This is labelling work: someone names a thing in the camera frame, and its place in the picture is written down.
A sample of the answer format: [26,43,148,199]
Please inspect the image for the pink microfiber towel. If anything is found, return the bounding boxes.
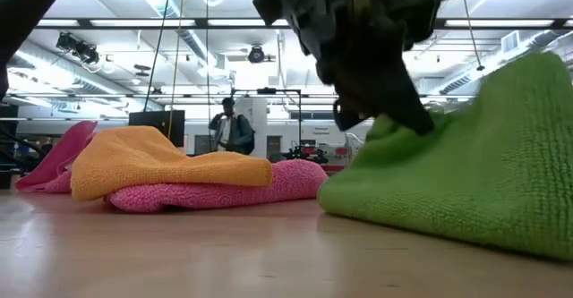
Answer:
[105,158,329,214]
[14,119,98,195]

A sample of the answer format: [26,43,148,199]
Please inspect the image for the white labelled cabinet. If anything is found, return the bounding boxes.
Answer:
[302,122,372,158]

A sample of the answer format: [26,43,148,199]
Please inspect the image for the black tabletop robot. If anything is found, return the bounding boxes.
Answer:
[286,141,330,165]

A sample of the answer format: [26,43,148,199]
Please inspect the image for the person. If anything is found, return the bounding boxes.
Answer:
[208,96,257,156]

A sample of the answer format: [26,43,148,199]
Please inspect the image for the green microfiber towel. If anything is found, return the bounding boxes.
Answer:
[317,51,573,263]

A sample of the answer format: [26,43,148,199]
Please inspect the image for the white ceiling vent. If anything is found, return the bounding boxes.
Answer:
[500,30,521,55]

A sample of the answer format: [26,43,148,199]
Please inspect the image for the black camera cluster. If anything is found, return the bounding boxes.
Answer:
[55,31,101,65]

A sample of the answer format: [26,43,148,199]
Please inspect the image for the black monitor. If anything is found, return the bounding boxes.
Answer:
[128,109,186,148]

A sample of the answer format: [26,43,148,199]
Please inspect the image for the black hanging camera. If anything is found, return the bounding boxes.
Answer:
[247,45,267,64]

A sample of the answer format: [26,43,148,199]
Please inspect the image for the black hanging cable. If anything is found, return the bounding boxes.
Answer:
[141,0,175,113]

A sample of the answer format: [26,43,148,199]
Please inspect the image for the orange microfiber towel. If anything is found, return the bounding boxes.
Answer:
[70,125,274,203]

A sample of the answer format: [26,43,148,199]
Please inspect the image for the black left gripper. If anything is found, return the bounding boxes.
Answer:
[250,0,442,137]

